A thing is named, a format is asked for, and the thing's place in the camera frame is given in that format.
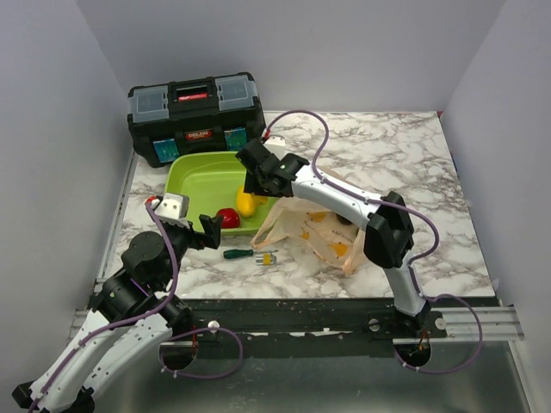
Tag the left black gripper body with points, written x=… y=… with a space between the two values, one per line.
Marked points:
x=182 y=239

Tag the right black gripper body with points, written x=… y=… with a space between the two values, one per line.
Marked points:
x=253 y=184

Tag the yellow fake mango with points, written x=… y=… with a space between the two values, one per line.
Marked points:
x=246 y=204

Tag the translucent orange plastic bag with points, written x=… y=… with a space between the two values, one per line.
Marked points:
x=321 y=231

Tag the yellow fake lemon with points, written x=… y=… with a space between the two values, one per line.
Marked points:
x=259 y=200

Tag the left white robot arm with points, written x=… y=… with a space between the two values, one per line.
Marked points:
x=136 y=310

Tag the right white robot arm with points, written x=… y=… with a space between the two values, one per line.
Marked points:
x=385 y=220

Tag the red fake pomegranate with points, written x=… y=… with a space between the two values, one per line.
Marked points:
x=230 y=218

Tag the green plastic basin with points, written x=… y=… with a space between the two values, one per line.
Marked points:
x=210 y=180

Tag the black plastic toolbox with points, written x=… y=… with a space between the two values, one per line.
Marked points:
x=170 y=120

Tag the small yellow metal connector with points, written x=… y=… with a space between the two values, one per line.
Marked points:
x=265 y=259

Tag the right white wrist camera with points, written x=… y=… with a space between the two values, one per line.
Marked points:
x=275 y=144

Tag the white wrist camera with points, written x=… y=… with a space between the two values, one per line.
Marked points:
x=275 y=144
x=169 y=210

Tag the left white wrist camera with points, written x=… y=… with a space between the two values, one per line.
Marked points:
x=169 y=210

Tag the green handled screwdriver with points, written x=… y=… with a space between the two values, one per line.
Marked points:
x=236 y=253

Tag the black metal base rail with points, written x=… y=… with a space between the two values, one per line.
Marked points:
x=224 y=329

